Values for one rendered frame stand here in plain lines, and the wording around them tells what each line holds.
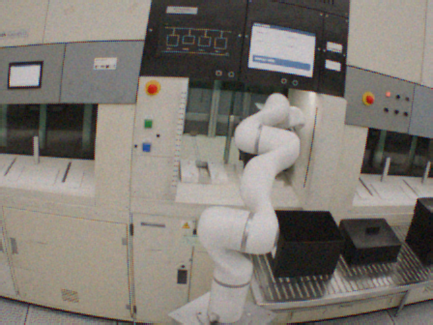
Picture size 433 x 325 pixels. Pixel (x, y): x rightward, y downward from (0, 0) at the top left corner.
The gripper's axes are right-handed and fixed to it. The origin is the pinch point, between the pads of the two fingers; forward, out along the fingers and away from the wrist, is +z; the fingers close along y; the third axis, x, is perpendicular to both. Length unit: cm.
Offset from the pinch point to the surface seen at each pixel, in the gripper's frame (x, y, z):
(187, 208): -36, -37, -31
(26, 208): -46, -119, -30
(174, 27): 42, -51, -30
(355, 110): 15.0, 33.4, -31.1
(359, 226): -34, 40, -51
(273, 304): -44, -10, -93
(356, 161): -10, 39, -31
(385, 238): -34, 51, -64
